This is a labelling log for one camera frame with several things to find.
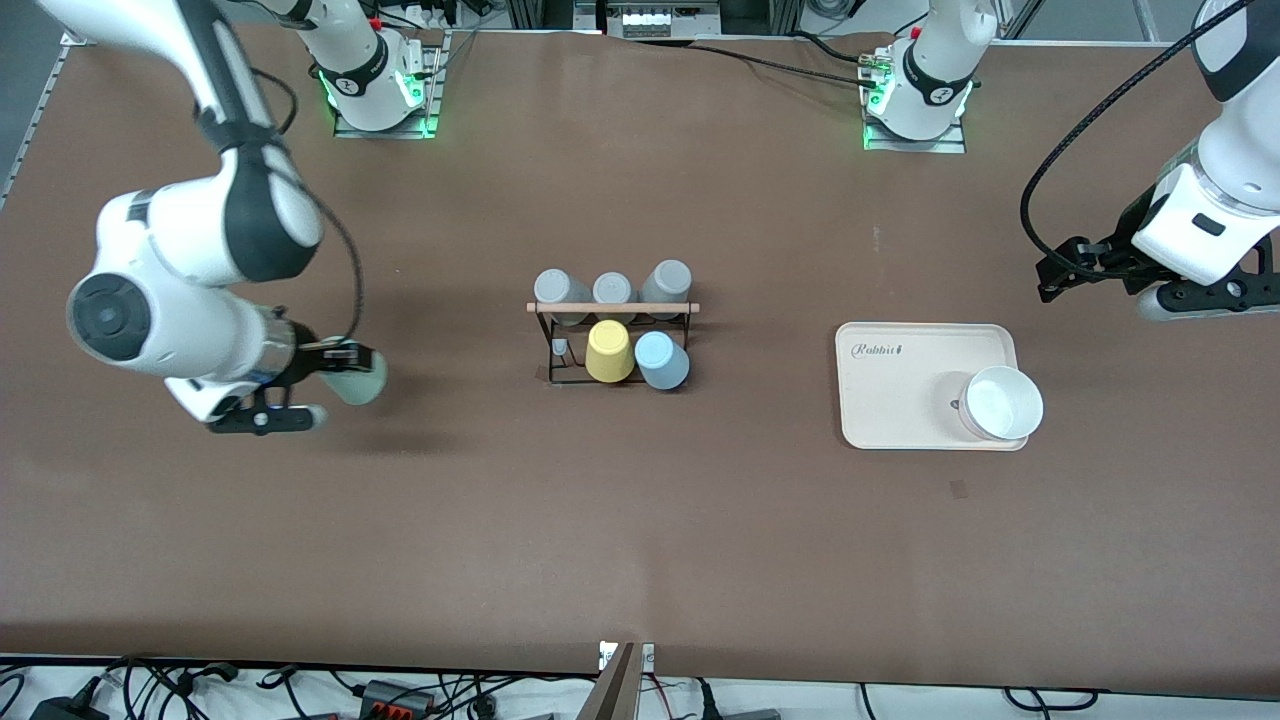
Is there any grey plastic cup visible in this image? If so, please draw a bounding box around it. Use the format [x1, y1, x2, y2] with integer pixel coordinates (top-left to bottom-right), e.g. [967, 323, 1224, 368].
[533, 268, 593, 327]
[592, 272, 637, 319]
[640, 259, 694, 321]

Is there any pale green plastic cup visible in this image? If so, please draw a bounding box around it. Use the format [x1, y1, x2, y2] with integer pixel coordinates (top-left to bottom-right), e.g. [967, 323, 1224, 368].
[328, 352, 389, 407]

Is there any aluminium table edge rail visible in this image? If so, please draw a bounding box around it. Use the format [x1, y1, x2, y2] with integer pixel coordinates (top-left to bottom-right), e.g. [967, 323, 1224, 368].
[0, 35, 76, 206]

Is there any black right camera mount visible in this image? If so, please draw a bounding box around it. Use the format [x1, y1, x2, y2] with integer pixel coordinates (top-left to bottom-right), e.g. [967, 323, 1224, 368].
[207, 398, 311, 436]

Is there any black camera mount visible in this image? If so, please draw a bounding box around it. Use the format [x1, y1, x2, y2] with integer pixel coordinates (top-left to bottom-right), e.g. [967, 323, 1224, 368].
[207, 398, 311, 436]
[1165, 240, 1280, 313]

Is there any aluminium frame structure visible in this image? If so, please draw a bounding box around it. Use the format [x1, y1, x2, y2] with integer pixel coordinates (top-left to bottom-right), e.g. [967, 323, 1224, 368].
[505, 0, 801, 41]

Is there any black floor cable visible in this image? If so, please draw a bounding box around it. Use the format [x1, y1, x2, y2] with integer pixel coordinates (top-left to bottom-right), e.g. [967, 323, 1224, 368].
[108, 655, 241, 693]
[1005, 686, 1101, 713]

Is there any beige rectangular tray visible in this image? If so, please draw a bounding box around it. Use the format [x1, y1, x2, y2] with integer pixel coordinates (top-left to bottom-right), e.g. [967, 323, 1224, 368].
[835, 321, 1030, 452]

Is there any black power adapter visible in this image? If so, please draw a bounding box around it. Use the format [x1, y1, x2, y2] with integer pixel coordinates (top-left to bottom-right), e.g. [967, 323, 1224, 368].
[30, 690, 111, 720]

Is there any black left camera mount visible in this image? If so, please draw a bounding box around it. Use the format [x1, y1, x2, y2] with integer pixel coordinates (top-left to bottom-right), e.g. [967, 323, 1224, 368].
[1165, 240, 1280, 313]

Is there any white bowl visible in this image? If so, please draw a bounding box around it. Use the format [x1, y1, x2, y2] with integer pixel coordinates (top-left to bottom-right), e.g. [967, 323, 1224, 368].
[957, 365, 1045, 443]

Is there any black cable on table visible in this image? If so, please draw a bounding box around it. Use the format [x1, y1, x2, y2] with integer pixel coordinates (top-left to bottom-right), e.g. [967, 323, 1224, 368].
[690, 30, 881, 89]

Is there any black orange connector box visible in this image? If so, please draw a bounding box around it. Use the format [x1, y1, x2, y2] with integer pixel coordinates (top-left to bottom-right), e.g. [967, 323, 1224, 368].
[358, 680, 438, 720]

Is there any white pole bracket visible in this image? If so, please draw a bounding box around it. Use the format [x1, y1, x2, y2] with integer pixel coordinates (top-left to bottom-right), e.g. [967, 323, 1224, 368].
[598, 641, 656, 673]

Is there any white power strip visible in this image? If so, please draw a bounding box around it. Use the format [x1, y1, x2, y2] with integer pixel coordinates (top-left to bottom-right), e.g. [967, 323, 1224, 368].
[622, 8, 683, 39]

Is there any black wire rack wooden rod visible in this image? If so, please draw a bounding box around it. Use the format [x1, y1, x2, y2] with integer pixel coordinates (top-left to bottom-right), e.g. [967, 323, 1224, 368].
[526, 298, 701, 389]

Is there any yellow plastic cup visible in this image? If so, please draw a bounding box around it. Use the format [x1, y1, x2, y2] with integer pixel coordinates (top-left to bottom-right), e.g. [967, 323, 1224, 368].
[585, 320, 636, 384]

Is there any light blue plastic cup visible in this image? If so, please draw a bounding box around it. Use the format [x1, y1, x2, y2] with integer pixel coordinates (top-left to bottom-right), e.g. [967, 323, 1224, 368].
[634, 330, 691, 391]

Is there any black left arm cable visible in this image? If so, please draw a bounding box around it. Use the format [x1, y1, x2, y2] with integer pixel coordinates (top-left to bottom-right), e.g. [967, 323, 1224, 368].
[1020, 0, 1256, 276]

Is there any grey camera pole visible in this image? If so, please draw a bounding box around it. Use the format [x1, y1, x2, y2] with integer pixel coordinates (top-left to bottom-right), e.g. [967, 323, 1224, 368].
[578, 642, 641, 720]

